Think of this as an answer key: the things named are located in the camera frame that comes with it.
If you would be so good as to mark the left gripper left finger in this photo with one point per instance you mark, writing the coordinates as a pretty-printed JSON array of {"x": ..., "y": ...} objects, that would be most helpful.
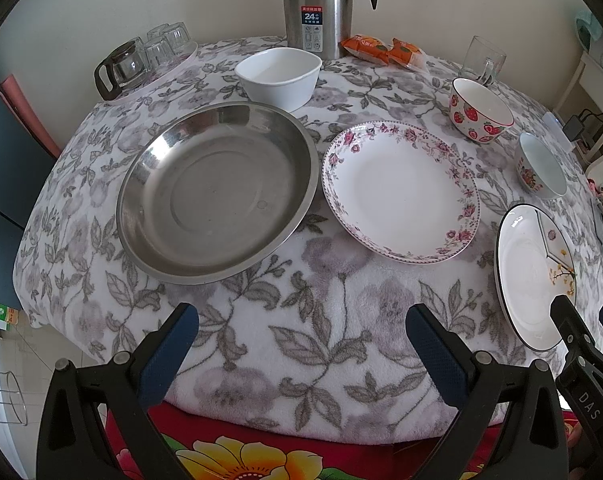
[{"x": 72, "y": 442}]

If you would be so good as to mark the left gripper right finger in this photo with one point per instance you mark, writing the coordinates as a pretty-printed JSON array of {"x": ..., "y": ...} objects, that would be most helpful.
[{"x": 532, "y": 442}]

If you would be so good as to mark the black rimmed ginkgo plate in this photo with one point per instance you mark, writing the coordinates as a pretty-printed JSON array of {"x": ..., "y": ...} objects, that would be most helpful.
[{"x": 533, "y": 265}]

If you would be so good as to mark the pale blue floral bowl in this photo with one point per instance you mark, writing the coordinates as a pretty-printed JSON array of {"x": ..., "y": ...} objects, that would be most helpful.
[{"x": 537, "y": 168}]

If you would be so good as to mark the floral rimmed white plate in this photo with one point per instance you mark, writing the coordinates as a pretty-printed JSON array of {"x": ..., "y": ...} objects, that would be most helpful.
[{"x": 401, "y": 192}]

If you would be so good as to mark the strawberry pattern bowl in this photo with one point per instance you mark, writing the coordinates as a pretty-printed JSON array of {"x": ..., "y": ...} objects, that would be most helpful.
[{"x": 477, "y": 112}]

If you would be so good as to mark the large stainless steel basin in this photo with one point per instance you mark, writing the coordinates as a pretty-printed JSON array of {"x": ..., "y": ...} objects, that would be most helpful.
[{"x": 217, "y": 191}]

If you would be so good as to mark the white square bowl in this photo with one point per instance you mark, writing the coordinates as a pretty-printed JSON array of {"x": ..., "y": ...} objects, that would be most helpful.
[{"x": 281, "y": 77}]

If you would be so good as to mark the white power strip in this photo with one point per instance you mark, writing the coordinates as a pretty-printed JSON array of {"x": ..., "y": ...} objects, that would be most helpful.
[{"x": 556, "y": 129}]

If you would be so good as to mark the black charger plug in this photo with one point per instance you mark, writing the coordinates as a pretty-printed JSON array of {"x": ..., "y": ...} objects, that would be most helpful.
[{"x": 573, "y": 128}]

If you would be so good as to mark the white shelf unit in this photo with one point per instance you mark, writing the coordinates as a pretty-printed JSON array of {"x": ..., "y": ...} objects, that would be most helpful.
[{"x": 583, "y": 98}]

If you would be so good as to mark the clear glass mug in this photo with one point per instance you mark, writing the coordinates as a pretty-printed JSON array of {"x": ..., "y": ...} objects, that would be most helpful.
[{"x": 483, "y": 62}]

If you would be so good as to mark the floral grey tablecloth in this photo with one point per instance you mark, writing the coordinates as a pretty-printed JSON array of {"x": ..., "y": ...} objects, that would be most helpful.
[{"x": 311, "y": 341}]

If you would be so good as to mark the orange snack packet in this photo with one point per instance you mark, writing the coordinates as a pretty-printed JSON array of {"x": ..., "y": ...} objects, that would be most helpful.
[
  {"x": 366, "y": 48},
  {"x": 407, "y": 55}
]

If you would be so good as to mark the round tray under glasses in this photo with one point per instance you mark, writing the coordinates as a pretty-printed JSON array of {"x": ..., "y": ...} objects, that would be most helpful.
[{"x": 152, "y": 79}]

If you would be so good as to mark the upturned glass cups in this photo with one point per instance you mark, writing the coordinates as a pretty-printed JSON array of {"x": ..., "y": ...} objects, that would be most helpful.
[{"x": 165, "y": 43}]

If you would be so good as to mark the stainless steel thermos jug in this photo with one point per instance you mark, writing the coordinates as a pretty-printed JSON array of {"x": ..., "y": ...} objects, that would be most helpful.
[{"x": 318, "y": 26}]

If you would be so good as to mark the glass teapot black handle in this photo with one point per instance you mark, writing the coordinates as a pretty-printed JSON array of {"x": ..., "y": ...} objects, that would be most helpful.
[{"x": 122, "y": 70}]

